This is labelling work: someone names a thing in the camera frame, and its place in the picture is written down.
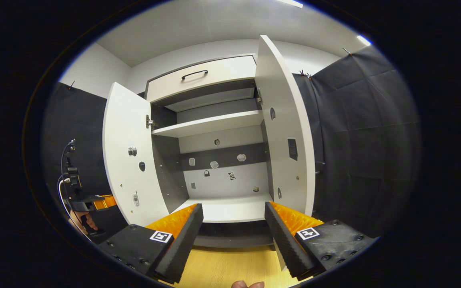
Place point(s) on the grey cabinet drawer front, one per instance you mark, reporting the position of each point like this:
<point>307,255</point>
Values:
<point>222,76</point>

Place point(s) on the long ceiling light panel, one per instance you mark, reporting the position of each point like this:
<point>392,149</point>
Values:
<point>290,3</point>

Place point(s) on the dark grey cabinet shelf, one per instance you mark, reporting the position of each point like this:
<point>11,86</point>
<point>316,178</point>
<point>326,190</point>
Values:
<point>210,100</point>

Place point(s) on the black backdrop cloth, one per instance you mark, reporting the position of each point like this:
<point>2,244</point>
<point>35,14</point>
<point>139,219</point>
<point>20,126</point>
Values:
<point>74,120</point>
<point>366,140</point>

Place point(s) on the white cabinet floor shelf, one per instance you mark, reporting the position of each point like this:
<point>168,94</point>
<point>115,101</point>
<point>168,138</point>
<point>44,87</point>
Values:
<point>230,210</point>

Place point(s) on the white thick cabinet shelf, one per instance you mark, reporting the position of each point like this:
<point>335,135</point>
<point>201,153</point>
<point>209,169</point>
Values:
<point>206,126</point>

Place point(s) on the grey cabinet door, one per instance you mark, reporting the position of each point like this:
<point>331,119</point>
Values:
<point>282,88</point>
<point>126,132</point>

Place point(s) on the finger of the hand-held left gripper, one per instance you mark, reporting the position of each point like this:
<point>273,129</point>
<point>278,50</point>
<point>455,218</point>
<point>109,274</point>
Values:
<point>104,202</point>

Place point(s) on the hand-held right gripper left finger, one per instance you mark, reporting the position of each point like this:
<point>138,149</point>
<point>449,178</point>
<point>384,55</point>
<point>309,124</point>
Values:
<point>182,248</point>

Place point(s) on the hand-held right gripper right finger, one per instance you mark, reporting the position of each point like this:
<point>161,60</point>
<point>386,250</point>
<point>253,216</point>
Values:
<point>284,246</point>

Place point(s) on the grey double-door shoe cabinet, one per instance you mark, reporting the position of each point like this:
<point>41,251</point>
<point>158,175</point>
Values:
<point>222,180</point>

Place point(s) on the small ceiling light panel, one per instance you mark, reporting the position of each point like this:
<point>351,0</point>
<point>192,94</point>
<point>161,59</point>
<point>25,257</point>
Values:
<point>363,40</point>

